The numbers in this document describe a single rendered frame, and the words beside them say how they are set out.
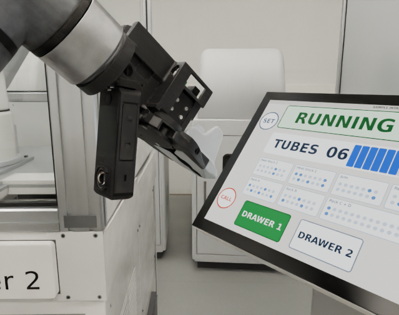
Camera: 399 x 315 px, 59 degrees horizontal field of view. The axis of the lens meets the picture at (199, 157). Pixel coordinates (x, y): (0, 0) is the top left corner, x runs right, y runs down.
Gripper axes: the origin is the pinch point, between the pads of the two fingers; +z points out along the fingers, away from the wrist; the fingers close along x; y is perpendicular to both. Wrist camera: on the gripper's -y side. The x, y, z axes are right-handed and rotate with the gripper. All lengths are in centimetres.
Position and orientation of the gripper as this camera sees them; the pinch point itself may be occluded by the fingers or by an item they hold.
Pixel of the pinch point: (206, 175)
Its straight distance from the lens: 46.9
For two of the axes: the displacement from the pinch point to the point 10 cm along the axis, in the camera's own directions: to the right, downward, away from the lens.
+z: 5.9, 5.2, 6.1
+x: -6.4, -1.6, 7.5
